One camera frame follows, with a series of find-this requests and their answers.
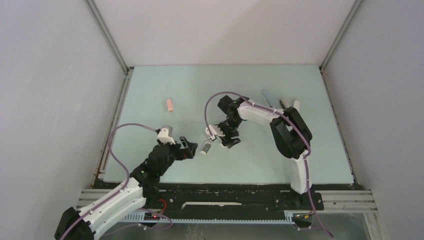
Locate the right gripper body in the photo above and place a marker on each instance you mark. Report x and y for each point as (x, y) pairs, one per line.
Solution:
(228, 128)

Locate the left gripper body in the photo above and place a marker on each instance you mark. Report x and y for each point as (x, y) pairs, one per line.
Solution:
(179, 154)

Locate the staple box tray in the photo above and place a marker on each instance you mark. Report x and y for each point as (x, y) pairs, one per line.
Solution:
(206, 147)

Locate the blue stapler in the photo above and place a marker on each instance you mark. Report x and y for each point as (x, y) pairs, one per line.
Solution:
(270, 102)

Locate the beige stapler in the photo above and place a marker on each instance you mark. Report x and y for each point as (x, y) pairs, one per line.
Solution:
(284, 104)

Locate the white stapler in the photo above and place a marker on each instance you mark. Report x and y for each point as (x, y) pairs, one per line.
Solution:
(296, 104)

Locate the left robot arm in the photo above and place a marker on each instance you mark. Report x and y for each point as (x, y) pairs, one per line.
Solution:
(92, 221)

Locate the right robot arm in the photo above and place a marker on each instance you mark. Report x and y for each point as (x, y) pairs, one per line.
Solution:
(291, 135)

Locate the pink stapler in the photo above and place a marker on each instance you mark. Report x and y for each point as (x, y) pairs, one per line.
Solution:
(170, 106)

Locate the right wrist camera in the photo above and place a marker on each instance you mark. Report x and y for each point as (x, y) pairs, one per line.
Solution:
(213, 132)

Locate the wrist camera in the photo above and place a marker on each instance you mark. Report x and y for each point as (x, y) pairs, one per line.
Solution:
(213, 132)
(164, 135)

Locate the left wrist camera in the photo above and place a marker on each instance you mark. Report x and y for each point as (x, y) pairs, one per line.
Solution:
(164, 135)

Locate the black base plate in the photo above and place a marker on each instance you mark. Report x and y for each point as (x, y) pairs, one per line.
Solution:
(232, 201)

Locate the blue cable duct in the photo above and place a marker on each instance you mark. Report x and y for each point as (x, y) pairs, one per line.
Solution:
(140, 217)

